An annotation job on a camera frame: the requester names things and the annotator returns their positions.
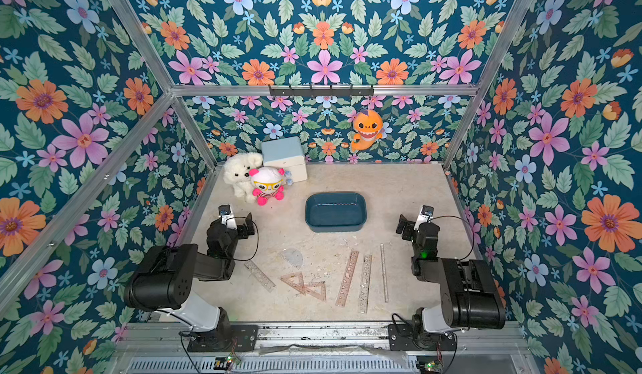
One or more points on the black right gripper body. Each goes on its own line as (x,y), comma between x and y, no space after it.
(407,228)

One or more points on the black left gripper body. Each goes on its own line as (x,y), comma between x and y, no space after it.
(242,233)

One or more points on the clear stencil ruler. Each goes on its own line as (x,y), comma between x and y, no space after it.
(363,301)

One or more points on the pink stencil ruler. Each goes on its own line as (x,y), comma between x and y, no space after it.
(347,279)

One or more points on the teal plastic storage box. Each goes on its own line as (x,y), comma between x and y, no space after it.
(335,212)

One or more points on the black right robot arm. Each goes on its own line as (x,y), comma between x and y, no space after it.
(469,298)

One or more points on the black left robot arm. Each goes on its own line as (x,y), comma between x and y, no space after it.
(163,280)

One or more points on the white blue storage box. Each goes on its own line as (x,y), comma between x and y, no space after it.
(288,154)

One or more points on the clear short ruler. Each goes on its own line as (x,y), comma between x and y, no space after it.
(260,276)

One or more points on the pink white plush doll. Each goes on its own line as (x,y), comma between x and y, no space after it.
(268,183)

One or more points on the clear protractor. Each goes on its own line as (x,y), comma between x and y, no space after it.
(293,257)

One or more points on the white fluffy plush dog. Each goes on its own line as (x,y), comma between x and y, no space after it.
(236,173)

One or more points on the pink triangle set square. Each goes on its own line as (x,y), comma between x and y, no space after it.
(295,281)

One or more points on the pink small triangle square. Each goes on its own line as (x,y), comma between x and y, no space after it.
(316,290)

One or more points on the orange shark plush toy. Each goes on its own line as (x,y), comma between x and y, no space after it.
(369,128)

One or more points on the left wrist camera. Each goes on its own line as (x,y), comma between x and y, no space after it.
(225,215)

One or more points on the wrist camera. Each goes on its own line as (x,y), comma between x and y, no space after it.
(425,215)
(225,215)

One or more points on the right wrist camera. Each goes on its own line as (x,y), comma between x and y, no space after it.
(425,215)

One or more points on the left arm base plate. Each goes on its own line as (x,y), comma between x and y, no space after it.
(232,338)

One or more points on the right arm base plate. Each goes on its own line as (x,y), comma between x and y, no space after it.
(403,338)

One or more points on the black wall hook rail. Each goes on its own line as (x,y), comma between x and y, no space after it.
(314,91)

